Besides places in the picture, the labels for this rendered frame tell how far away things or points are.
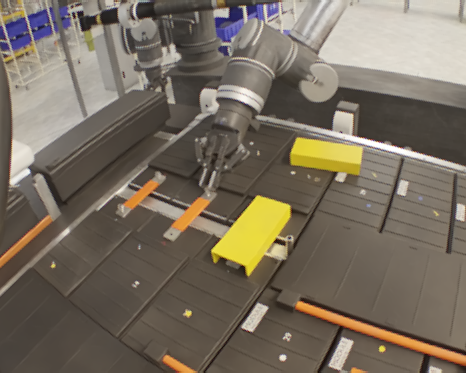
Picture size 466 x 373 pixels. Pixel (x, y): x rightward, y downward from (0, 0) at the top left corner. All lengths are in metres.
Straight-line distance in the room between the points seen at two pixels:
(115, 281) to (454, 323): 0.57
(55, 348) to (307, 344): 0.39
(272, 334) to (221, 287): 0.12
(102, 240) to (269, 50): 0.53
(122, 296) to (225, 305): 0.18
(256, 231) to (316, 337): 0.23
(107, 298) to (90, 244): 0.15
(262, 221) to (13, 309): 0.51
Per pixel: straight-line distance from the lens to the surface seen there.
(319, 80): 0.85
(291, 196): 0.72
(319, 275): 0.58
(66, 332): 0.61
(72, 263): 0.71
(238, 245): 0.61
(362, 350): 0.52
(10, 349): 0.66
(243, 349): 0.51
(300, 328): 0.53
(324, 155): 0.79
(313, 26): 0.99
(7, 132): 0.22
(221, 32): 3.02
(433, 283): 0.61
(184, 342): 0.53
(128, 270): 0.64
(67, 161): 0.84
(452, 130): 1.61
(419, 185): 0.80
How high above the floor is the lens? 1.47
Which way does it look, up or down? 38 degrees down
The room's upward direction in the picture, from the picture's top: 8 degrees counter-clockwise
